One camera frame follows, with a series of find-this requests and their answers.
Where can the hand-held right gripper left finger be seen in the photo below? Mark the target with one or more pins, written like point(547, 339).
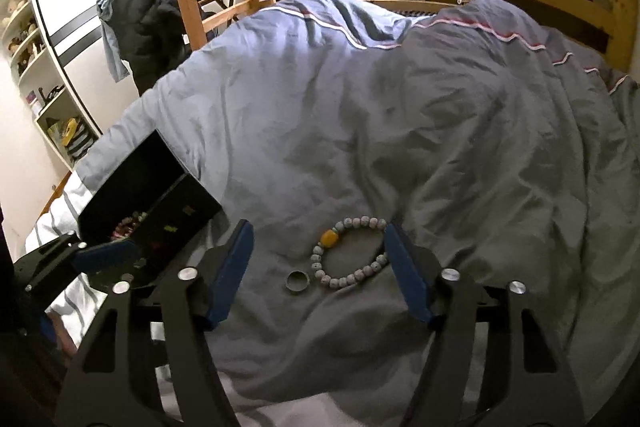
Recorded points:
point(230, 277)

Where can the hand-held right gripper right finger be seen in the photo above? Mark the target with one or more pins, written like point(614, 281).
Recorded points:
point(407, 277)

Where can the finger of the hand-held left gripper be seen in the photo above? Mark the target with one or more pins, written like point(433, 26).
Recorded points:
point(107, 255)

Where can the black rectangular box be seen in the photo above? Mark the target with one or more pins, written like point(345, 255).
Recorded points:
point(150, 167)

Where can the person's left hand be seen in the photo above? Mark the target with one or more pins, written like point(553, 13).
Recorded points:
point(64, 337)

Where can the grey striped duvet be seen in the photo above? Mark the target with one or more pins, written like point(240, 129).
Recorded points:
point(400, 132)

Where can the light blue garment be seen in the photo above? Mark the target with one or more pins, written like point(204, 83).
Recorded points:
point(112, 52)

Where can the white shelf unit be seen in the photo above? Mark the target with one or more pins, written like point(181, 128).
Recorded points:
point(30, 57)

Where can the black puffer jacket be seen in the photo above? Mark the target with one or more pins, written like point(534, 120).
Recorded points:
point(150, 32)

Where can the wooden folding chair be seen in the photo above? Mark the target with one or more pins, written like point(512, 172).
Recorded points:
point(220, 2)

